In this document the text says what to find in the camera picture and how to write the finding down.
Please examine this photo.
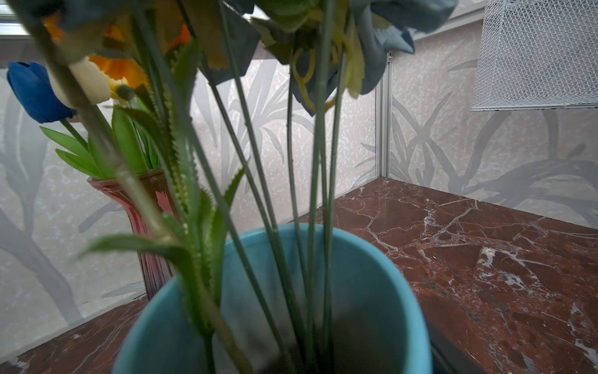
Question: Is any pale cream tulip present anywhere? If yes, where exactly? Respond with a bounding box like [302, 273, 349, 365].
[47, 57, 150, 174]

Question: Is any orange marigold flower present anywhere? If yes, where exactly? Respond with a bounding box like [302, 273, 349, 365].
[27, 1, 232, 372]

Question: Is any blue green flower bouquet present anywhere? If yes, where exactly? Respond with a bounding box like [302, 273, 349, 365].
[205, 0, 459, 374]

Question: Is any pink glass vase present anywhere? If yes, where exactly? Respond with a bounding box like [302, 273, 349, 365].
[87, 169, 176, 300]

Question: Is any cream sunflower stem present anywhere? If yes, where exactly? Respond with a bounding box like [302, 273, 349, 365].
[8, 1, 253, 373]

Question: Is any teal ceramic vase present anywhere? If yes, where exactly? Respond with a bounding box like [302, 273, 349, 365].
[113, 229, 433, 373]

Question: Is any white wire basket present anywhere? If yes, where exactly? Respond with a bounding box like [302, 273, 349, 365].
[472, 1, 597, 112]

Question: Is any blue tulip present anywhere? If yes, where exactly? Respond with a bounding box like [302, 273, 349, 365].
[6, 62, 88, 148]

